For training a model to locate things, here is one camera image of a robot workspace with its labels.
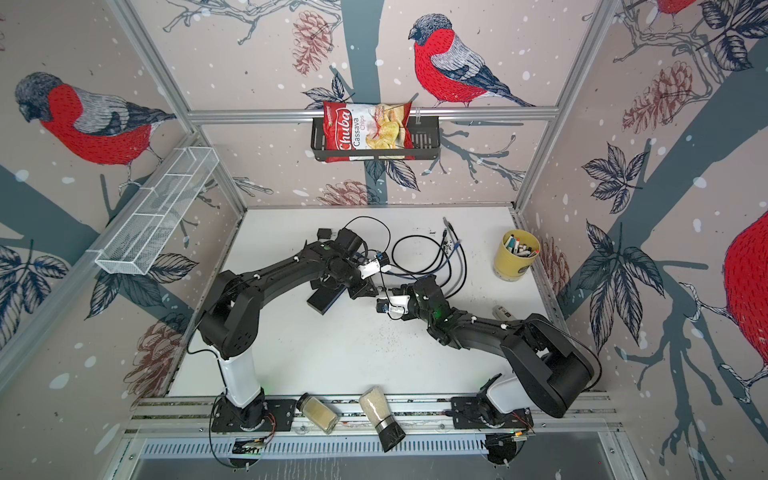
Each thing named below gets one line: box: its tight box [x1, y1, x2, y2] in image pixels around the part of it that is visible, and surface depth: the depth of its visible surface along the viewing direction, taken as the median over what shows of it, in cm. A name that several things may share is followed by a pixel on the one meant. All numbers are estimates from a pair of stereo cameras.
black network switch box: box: [306, 285, 347, 315], surface depth 94 cm
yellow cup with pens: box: [493, 229, 541, 282], surface depth 94 cm
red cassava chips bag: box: [323, 101, 415, 163], surface depth 90 cm
